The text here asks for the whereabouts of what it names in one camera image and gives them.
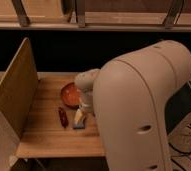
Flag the yellow-white gripper finger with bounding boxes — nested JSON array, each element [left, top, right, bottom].
[[74, 109, 86, 124]]

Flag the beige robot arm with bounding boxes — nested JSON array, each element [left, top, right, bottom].
[[75, 40, 191, 171]]

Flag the red ceramic bowl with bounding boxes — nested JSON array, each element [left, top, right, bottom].
[[60, 82, 80, 109]]

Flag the blue sponge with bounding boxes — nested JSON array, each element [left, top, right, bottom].
[[73, 118, 86, 129]]

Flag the dark red chili pepper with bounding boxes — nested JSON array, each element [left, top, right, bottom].
[[58, 107, 69, 128]]

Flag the left wooden divider panel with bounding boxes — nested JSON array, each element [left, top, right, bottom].
[[0, 38, 38, 140]]

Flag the wooden upper shelf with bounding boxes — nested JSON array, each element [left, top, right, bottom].
[[0, 0, 191, 32]]

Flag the black cables on floor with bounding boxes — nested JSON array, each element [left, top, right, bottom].
[[168, 111, 191, 171]]

